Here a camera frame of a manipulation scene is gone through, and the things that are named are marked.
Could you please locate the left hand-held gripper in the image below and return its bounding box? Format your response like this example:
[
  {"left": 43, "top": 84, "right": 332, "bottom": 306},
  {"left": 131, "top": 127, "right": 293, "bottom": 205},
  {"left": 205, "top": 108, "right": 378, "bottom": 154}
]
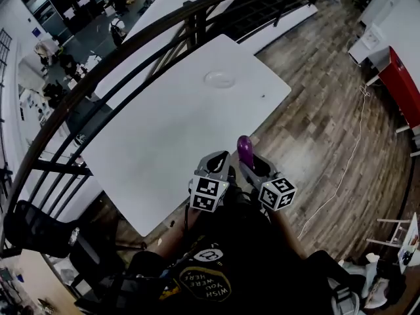
[{"left": 188, "top": 150, "right": 232, "bottom": 213}]

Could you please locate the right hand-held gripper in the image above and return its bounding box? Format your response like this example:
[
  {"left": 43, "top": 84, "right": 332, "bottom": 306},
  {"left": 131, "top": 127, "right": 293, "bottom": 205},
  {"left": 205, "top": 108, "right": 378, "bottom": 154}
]
[{"left": 238, "top": 153, "right": 298, "bottom": 212}]

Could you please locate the purple eggplant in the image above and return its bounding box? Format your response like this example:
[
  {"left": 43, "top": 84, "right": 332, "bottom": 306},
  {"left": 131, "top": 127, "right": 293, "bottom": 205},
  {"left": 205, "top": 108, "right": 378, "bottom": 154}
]
[{"left": 236, "top": 135, "right": 255, "bottom": 172}]

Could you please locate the person's right forearm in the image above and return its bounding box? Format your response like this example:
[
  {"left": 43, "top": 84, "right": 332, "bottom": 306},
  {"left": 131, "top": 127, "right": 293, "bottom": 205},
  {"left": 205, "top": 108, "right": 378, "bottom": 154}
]
[{"left": 267, "top": 207, "right": 308, "bottom": 261}]

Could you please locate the person's left forearm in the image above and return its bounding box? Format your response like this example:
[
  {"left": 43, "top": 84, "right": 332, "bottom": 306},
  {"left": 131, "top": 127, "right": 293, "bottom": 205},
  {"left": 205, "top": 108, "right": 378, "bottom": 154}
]
[{"left": 154, "top": 205, "right": 201, "bottom": 262}]

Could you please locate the person's black printed shirt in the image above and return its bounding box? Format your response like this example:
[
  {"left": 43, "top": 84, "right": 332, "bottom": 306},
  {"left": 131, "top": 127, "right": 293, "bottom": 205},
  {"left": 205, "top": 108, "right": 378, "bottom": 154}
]
[{"left": 126, "top": 165, "right": 365, "bottom": 315}]

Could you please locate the white folding stool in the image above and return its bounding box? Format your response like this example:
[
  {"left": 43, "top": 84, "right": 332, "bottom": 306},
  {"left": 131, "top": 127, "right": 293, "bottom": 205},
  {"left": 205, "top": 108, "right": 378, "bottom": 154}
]
[{"left": 366, "top": 217, "right": 411, "bottom": 248}]

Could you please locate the black metal railing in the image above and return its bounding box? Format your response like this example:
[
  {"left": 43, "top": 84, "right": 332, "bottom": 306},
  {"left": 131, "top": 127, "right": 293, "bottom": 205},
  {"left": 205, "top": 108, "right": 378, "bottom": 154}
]
[{"left": 0, "top": 0, "right": 329, "bottom": 265}]

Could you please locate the red cabinet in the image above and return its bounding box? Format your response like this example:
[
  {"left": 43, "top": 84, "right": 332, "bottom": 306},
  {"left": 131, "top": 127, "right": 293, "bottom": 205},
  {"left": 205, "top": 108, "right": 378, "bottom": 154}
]
[{"left": 377, "top": 46, "right": 420, "bottom": 129}]

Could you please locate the black mesh office chair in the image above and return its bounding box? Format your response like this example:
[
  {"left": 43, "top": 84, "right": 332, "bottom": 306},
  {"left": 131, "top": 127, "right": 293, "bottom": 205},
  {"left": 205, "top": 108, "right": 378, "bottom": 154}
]
[{"left": 3, "top": 199, "right": 148, "bottom": 295}]

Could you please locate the white low table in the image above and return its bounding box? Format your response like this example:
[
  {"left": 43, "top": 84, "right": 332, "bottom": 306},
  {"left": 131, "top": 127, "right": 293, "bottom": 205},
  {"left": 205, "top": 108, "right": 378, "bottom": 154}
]
[{"left": 347, "top": 23, "right": 391, "bottom": 68}]

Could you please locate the white cable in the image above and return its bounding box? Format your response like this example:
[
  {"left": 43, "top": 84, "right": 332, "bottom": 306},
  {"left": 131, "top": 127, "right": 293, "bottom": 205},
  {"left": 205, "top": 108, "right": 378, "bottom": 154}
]
[{"left": 297, "top": 84, "right": 371, "bottom": 239}]

